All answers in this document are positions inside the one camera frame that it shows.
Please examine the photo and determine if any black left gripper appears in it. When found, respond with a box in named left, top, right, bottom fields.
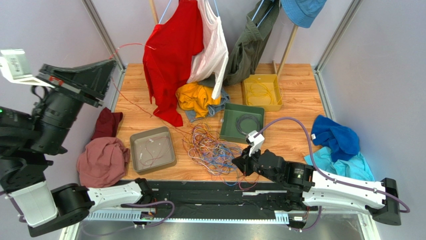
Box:
left=29, top=58, right=120, bottom=153

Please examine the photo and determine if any multicolour cable pile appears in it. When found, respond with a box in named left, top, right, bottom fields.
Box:
left=181, top=122, right=260, bottom=191

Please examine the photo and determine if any yellow cable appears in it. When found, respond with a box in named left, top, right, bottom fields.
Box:
left=245, top=81, right=283, bottom=107

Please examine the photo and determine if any red cable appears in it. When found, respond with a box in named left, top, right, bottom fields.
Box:
left=108, top=42, right=187, bottom=167

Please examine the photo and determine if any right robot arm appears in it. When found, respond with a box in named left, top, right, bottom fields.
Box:
left=231, top=123, right=410, bottom=226

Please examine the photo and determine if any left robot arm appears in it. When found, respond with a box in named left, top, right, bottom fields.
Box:
left=0, top=59, right=153, bottom=237

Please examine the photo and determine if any maroon cloth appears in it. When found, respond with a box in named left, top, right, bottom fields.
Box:
left=90, top=107, right=124, bottom=140

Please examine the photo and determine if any green plastic tray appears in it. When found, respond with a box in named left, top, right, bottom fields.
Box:
left=220, top=103, right=265, bottom=144

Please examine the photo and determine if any grey-blue cloth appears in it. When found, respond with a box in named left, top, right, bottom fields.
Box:
left=184, top=88, right=230, bottom=123

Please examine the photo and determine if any red hanging shirt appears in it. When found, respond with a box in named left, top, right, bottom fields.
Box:
left=142, top=0, right=204, bottom=127

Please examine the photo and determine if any yellow plastic tray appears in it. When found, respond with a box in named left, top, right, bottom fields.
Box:
left=241, top=74, right=283, bottom=112

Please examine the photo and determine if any dark blue cloth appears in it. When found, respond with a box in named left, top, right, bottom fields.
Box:
left=311, top=115, right=360, bottom=163

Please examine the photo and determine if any dusty pink cloth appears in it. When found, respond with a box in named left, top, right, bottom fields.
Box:
left=76, top=137, right=130, bottom=188

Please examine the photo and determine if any turquoise cloth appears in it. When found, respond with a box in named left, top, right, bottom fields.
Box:
left=313, top=146, right=376, bottom=182

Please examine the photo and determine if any grey plastic tray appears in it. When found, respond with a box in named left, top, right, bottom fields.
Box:
left=130, top=126, right=177, bottom=174

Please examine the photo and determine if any wooden rack pole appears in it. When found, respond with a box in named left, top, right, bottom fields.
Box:
left=272, top=24, right=299, bottom=80

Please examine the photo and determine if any yellow crumpled garment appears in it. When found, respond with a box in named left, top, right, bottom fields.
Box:
left=175, top=82, right=221, bottom=118

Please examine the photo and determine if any olive green hanging garment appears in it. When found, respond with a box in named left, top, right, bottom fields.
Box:
left=223, top=0, right=280, bottom=86

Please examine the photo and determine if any white hanging tank top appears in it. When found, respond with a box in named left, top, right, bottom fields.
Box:
left=187, top=0, right=229, bottom=100

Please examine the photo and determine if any light blue bucket hat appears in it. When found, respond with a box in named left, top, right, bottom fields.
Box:
left=280, top=0, right=327, bottom=29

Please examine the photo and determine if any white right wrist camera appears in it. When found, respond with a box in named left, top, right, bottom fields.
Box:
left=246, top=130, right=265, bottom=157

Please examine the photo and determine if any coiled black cable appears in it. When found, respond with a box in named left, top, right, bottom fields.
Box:
left=235, top=114, right=262, bottom=137

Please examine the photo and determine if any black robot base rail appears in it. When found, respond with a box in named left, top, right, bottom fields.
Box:
left=135, top=178, right=306, bottom=219

